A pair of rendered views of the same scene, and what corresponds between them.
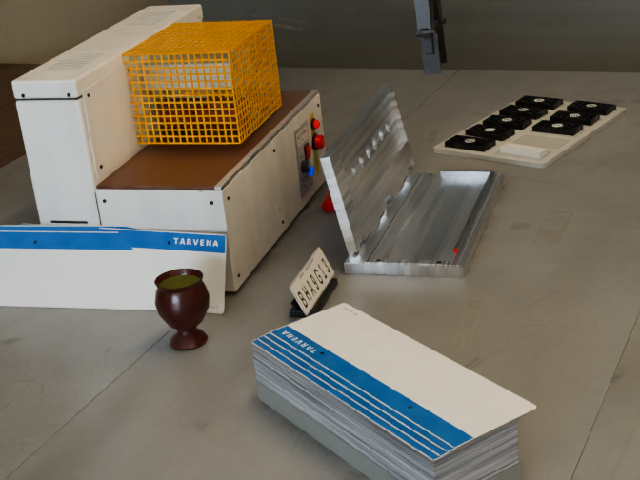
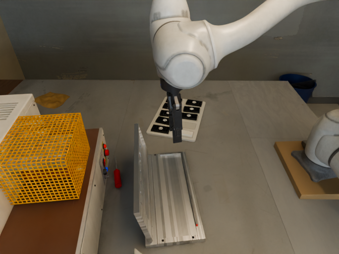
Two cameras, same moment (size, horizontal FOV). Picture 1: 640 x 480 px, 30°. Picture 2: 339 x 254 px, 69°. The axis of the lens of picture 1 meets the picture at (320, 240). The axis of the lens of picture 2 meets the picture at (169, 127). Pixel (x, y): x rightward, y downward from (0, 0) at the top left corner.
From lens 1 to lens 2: 146 cm
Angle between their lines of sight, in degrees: 26
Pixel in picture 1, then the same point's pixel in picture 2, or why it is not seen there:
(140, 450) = not seen: outside the picture
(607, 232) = (244, 189)
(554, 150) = (194, 130)
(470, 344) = not seen: outside the picture
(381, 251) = (160, 229)
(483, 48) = (124, 54)
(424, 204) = (162, 180)
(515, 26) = (133, 48)
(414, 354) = not seen: outside the picture
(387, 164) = (144, 166)
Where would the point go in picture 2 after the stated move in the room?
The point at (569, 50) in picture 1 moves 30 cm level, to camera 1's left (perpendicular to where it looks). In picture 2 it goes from (150, 55) to (126, 59)
